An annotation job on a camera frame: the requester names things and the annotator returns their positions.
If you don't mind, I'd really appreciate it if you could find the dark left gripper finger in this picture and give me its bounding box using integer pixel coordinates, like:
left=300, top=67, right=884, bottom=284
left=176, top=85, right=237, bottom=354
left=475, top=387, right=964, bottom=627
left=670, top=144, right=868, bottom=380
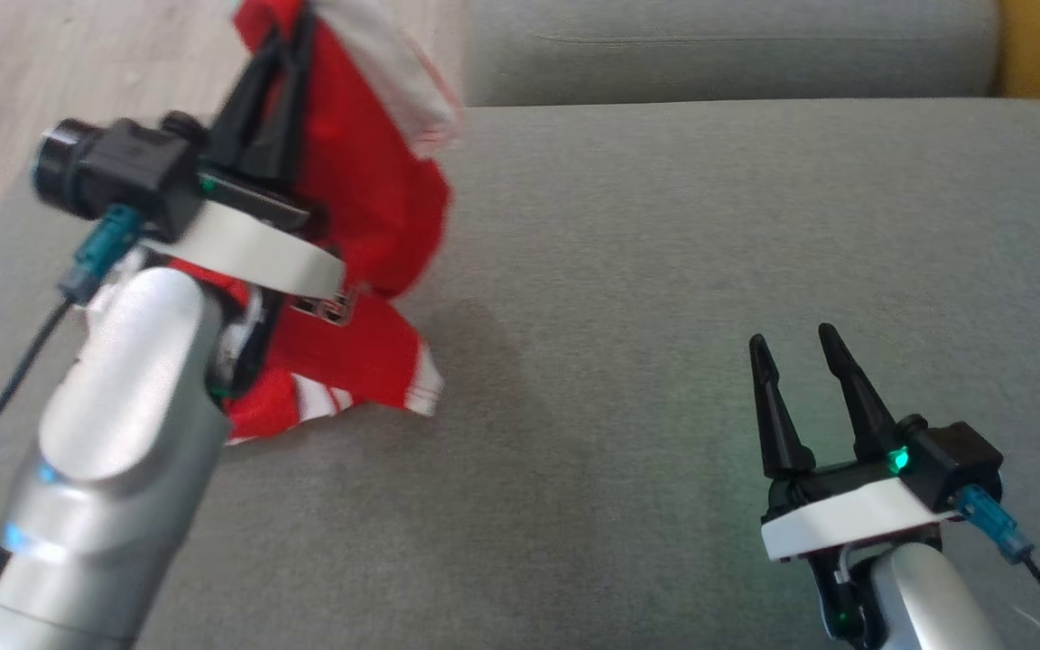
left=254, top=7, right=317, bottom=192
left=209, top=27, right=289, bottom=171

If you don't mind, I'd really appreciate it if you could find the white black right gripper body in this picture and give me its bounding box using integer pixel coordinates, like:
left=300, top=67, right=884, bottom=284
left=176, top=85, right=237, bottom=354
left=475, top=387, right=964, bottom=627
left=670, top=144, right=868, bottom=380
left=759, top=444, right=961, bottom=563

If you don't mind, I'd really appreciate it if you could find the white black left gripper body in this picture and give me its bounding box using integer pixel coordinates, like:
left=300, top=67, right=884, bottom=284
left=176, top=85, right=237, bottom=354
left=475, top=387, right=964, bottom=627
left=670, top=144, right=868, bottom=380
left=141, top=170, right=346, bottom=295

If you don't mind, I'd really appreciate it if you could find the grey sofa seat cushion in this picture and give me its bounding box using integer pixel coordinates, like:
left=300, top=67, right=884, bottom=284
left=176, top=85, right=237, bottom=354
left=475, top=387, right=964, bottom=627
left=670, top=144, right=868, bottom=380
left=460, top=0, right=1002, bottom=108

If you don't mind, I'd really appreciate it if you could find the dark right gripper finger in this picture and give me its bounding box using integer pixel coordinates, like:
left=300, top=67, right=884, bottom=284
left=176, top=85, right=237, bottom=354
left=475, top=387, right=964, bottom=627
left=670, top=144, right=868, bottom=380
left=817, top=322, right=901, bottom=464
left=747, top=333, right=816, bottom=482

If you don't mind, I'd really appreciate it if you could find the red and white garment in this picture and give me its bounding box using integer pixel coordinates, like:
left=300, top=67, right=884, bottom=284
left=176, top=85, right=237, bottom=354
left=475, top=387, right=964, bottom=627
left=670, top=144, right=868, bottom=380
left=163, top=0, right=467, bottom=446

